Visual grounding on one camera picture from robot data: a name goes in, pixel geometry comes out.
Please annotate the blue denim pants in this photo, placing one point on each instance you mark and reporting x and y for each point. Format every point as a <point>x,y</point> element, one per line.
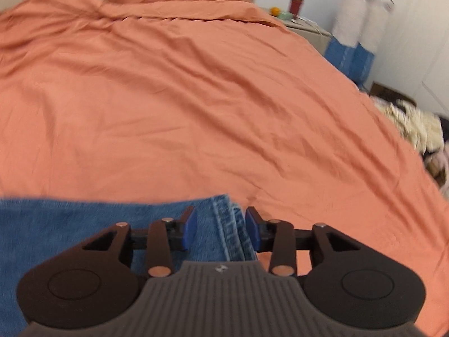
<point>63,224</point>

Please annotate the orange fruit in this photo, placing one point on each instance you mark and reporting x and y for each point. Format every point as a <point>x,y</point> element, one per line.
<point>275,11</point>

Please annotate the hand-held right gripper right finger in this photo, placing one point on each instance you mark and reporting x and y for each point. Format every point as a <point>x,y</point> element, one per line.
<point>252,230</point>

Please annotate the white and blue tall bag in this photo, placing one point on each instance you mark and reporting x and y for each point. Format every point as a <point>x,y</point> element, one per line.
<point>345,31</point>
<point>368,49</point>

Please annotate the beige nightstand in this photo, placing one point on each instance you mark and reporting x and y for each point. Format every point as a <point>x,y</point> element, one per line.
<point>310,33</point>

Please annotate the red cup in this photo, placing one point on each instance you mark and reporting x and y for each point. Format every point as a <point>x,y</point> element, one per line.
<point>295,6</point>

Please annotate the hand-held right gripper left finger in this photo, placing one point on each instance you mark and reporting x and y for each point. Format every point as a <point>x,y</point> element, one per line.
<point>189,228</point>

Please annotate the pile of light clothes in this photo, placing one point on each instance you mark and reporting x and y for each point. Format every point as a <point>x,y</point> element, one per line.
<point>421,126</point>

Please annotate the orange duvet cover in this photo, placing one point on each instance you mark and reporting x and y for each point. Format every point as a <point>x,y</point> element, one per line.
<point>175,94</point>

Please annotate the green packet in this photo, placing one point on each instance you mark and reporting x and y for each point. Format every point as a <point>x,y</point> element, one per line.
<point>285,16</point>

